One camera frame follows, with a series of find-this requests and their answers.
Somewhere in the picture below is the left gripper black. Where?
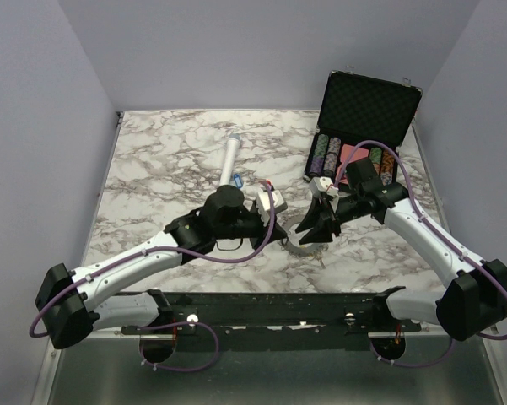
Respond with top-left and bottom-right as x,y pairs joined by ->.
214,207 -> 287,253

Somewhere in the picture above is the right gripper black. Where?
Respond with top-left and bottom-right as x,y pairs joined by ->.
295,192 -> 364,246

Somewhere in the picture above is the metal keyring disc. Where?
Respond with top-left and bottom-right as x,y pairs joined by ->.
280,215 -> 328,267

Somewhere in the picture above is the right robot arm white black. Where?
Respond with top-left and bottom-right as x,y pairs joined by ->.
297,158 -> 507,341

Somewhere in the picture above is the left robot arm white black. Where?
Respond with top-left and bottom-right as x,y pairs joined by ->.
29,182 -> 287,349

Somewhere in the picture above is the blue tag key by microphone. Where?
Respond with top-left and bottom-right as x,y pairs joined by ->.
232,173 -> 243,189

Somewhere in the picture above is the purple green chip stack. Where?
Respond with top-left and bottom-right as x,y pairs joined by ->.
307,134 -> 329,177

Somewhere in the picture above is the purple grey chip stack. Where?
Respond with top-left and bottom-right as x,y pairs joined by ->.
322,137 -> 341,177

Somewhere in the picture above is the red playing cards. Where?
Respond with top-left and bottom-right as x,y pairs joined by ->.
337,144 -> 369,174

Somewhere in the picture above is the white microphone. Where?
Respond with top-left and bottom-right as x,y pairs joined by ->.
218,134 -> 241,186

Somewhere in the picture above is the orange black chip stack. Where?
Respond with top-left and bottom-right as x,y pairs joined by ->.
380,150 -> 396,186

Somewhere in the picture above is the black poker chip case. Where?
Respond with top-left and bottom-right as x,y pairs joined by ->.
304,71 -> 423,181

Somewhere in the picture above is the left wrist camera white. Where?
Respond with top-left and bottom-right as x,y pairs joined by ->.
256,190 -> 288,225

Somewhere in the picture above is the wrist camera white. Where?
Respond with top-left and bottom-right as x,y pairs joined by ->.
310,176 -> 339,197
256,190 -> 288,225

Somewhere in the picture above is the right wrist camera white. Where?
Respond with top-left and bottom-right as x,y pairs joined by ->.
310,176 -> 339,197

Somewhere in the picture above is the black mounting rail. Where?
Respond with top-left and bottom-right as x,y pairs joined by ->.
122,290 -> 421,352

